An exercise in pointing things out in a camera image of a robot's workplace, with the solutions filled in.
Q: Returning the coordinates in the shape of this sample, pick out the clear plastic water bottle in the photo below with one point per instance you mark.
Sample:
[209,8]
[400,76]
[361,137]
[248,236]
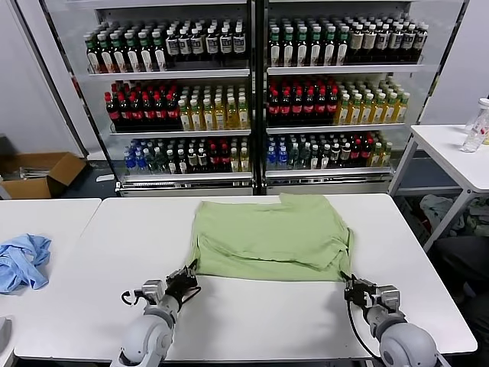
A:
[471,143]

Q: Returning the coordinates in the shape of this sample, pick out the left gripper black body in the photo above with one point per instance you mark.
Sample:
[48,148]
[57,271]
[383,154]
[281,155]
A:
[179,286]

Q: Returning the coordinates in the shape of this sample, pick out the green cap white label bottle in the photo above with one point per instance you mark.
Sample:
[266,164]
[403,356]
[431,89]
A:
[107,59]
[120,58]
[302,51]
[329,50]
[160,57]
[288,51]
[133,57]
[342,49]
[315,51]
[93,59]
[274,51]
[147,57]

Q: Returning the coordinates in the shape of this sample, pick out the open cardboard box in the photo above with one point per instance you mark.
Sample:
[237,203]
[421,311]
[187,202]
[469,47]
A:
[30,187]

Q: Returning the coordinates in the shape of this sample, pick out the person in black clothing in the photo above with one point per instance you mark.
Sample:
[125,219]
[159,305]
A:
[462,260]

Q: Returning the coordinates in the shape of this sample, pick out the light green T-shirt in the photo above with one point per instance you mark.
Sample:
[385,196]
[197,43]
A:
[267,237]

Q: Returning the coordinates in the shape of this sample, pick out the white side table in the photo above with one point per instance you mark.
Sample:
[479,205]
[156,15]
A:
[451,153]

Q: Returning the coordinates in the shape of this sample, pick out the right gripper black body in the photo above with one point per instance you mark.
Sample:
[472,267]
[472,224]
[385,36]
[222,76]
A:
[359,293]

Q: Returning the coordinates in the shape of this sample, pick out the green tinted water bottle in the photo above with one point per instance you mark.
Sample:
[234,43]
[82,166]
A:
[153,162]
[162,162]

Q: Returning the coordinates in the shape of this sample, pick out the crumpled light blue garment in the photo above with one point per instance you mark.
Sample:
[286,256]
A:
[23,264]

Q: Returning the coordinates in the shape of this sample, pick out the open glass cooler door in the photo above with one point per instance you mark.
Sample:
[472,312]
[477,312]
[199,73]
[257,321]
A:
[439,57]
[61,76]

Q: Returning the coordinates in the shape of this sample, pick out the grey cloth pile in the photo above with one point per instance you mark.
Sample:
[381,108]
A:
[435,210]

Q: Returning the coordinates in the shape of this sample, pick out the clear jar with white lid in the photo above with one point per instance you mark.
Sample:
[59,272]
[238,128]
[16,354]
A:
[482,114]

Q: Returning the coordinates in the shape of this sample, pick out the white cap beige label bottle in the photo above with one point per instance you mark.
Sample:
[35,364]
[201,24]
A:
[357,42]
[369,42]

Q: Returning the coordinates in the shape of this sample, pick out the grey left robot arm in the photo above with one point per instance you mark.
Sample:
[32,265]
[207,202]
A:
[149,336]

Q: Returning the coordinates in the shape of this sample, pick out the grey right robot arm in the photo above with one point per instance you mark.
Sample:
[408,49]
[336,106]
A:
[405,344]

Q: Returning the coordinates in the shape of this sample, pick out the white cap dark drink bottle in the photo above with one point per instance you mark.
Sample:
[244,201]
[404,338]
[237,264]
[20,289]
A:
[182,163]
[192,162]
[335,157]
[346,156]
[325,158]
[202,161]
[315,159]
[172,163]

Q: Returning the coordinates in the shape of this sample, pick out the red cap cola bottle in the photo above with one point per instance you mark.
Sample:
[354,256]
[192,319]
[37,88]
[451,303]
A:
[215,160]
[297,109]
[368,154]
[333,108]
[225,160]
[136,114]
[148,114]
[274,109]
[321,109]
[285,109]
[113,114]
[172,113]
[125,114]
[357,156]
[160,113]
[309,109]

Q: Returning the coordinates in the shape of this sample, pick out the white cooler shelf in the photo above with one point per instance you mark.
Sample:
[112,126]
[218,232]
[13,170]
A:
[183,176]
[344,69]
[328,173]
[179,133]
[168,73]
[336,129]

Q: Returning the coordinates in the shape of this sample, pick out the beverage cooler cabinet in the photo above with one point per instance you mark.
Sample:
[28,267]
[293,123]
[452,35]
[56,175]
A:
[328,183]
[183,186]

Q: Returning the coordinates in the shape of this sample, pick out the silver metal rods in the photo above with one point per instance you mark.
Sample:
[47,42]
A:
[32,173]

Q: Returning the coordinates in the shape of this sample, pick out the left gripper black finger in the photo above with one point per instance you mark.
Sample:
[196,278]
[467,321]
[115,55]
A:
[185,269]
[195,273]

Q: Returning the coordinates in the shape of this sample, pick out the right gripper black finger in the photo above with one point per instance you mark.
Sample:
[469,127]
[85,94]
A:
[359,282]
[345,278]

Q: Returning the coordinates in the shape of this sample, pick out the teal cloth heap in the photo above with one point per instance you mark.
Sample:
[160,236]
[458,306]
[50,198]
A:
[477,218]

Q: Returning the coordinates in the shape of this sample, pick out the small white floor object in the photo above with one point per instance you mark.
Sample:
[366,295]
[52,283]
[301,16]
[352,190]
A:
[105,177]

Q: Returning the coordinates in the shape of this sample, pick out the blue drink bottle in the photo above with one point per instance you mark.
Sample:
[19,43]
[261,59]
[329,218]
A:
[282,160]
[140,161]
[271,160]
[128,161]

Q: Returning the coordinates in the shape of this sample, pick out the green cap yellow drink bottle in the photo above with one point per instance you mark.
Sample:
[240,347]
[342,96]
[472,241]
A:
[387,156]
[232,117]
[355,112]
[196,119]
[378,111]
[245,160]
[367,112]
[344,112]
[377,156]
[243,116]
[235,161]
[390,111]
[208,119]
[185,119]
[402,110]
[220,118]

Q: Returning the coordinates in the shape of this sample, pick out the red and yellow packet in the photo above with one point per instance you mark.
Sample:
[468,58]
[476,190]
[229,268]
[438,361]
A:
[486,132]

